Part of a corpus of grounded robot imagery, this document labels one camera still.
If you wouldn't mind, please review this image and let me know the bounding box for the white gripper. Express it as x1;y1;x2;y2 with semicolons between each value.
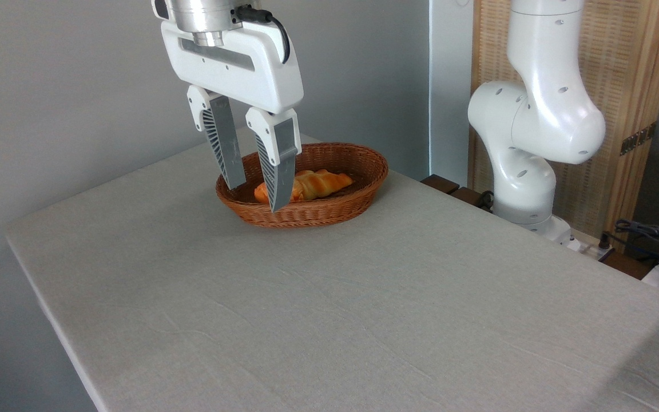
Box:
161;21;305;213

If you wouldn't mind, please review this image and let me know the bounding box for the orange croissant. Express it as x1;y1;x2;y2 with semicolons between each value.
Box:
253;181;305;205

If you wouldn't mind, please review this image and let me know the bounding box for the golden braided bread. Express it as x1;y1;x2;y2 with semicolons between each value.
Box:
293;169;355;201

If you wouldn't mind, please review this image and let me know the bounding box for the brown wicker basket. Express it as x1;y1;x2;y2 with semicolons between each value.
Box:
215;142;390;229

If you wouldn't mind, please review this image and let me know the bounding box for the beige tablecloth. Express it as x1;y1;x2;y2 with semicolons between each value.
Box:
5;121;659;412

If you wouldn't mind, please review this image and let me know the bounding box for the dark wooden block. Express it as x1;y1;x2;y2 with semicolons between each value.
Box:
420;174;460;195
450;187;494;212

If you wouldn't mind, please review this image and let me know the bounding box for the white power strip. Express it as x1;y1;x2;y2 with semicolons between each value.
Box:
558;229;604;257

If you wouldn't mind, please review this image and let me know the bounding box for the wooden woven folding screen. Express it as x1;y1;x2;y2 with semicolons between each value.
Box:
469;0;659;248

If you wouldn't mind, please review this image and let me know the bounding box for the dark metal screen hinge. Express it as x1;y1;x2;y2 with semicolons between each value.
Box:
620;121;658;157

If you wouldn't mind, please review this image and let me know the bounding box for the brown wooden board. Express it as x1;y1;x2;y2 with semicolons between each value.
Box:
603;252;653;280

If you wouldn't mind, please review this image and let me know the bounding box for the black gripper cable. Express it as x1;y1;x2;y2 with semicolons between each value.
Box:
235;5;292;65

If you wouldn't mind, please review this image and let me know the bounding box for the bundle of black cables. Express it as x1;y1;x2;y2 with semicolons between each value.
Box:
600;219;659;271

